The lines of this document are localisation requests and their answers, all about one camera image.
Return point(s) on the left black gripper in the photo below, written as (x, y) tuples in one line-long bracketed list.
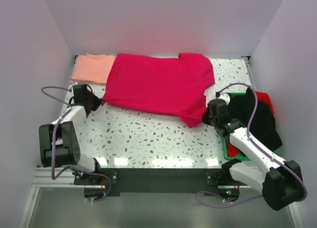
[(97, 101)]

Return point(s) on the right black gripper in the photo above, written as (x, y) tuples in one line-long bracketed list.
[(204, 119)]

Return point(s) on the crimson red t-shirt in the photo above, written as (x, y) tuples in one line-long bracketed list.
[(171, 86)]

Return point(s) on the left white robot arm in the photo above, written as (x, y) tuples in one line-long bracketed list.
[(59, 145)]

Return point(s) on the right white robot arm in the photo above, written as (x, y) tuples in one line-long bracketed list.
[(237, 170)]

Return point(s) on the folded peach t-shirt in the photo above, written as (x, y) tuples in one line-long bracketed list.
[(93, 68)]

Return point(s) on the green plastic bin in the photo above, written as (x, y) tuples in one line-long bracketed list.
[(232, 153)]

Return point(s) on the black garment in bin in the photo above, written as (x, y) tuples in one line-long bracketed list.
[(262, 119)]

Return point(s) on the red garment in bin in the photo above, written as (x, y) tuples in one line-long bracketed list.
[(264, 97)]

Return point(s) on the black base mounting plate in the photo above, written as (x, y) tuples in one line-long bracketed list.
[(114, 182)]

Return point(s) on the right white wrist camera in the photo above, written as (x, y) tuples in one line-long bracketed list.
[(226, 97)]

